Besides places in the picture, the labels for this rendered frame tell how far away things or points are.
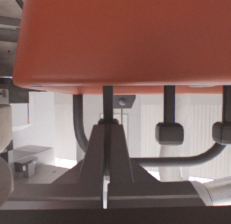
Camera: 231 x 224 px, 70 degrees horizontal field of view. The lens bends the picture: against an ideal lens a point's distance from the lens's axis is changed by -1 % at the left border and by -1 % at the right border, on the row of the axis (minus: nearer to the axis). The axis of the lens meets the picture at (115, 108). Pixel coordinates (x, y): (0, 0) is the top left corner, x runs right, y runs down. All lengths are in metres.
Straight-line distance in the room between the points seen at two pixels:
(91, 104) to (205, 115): 10.97
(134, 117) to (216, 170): 11.86
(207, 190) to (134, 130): 2.38
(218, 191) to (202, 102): 12.63
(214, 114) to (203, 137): 1.82
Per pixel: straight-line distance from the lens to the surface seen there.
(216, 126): 0.18
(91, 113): 3.35
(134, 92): 0.20
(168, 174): 0.54
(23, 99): 1.31
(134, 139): 3.11
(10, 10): 1.23
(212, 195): 0.80
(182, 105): 0.51
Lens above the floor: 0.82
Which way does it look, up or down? 3 degrees up
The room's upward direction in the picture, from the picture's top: 180 degrees clockwise
